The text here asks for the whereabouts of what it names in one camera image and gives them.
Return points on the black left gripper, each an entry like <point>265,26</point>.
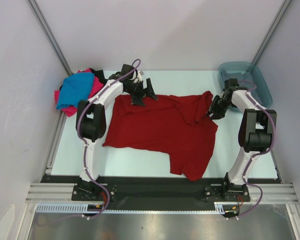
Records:
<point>148,91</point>

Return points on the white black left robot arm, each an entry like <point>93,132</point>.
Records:
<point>91,124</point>

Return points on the pink folded t shirt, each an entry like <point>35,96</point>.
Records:
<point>70,111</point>

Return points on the black folded t shirt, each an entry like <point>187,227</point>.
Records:
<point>98,82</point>

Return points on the left aluminium corner post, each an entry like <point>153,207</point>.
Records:
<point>37,12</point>

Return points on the aluminium front frame rail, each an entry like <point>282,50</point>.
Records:
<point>62,193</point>

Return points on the red t shirt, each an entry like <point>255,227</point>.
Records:
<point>174,125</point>

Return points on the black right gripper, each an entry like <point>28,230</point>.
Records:
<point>217,114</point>

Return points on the aluminium corner post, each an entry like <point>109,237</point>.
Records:
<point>37,12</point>
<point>272,30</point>

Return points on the grey t shirt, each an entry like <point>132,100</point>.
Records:
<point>245,79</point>

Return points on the blue t shirt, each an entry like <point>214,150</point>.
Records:
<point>75,88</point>

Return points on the right aluminium corner post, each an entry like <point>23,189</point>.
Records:
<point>272,30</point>

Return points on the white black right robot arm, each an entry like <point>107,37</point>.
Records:
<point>256,137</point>

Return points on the grey slotted cable duct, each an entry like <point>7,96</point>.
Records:
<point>85,208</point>

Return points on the teal plastic basket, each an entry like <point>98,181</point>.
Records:
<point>240,66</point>

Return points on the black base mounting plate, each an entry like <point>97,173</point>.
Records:
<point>154,193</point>

